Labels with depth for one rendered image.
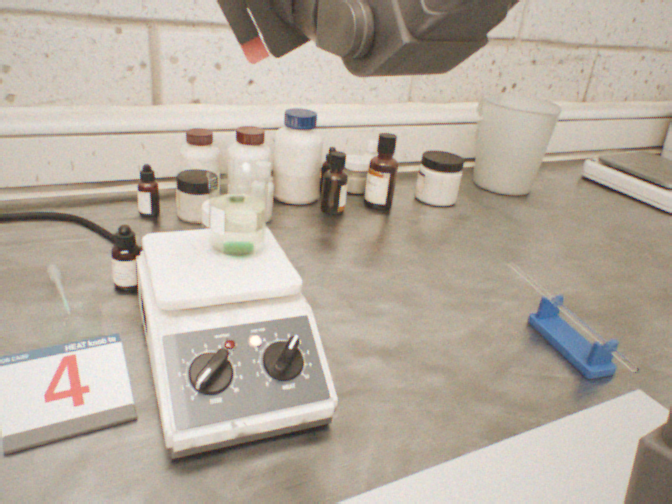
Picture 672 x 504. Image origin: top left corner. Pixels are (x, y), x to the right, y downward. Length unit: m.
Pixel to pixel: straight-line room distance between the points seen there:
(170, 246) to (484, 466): 0.32
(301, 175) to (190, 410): 0.47
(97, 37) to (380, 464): 0.65
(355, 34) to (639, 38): 1.12
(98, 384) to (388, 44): 0.33
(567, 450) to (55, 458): 0.38
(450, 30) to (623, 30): 1.05
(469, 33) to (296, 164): 0.49
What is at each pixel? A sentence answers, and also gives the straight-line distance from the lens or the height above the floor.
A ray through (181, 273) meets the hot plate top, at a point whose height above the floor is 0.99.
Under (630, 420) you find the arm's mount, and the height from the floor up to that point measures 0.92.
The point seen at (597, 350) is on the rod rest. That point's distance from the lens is 0.59.
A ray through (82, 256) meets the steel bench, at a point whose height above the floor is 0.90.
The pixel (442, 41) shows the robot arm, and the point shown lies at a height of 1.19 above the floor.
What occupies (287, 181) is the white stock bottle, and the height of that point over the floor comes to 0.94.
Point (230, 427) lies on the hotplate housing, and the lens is 0.43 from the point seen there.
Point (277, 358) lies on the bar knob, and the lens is 0.43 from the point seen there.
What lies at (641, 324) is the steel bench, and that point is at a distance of 0.73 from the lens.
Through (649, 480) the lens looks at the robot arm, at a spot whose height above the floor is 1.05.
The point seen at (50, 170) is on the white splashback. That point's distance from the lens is 0.85.
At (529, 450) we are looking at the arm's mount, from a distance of 0.48.
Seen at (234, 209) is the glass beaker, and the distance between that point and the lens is 0.47.
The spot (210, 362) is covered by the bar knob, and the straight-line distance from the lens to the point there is 0.42.
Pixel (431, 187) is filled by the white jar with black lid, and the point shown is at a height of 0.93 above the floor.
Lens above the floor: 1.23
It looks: 28 degrees down
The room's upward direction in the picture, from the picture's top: 7 degrees clockwise
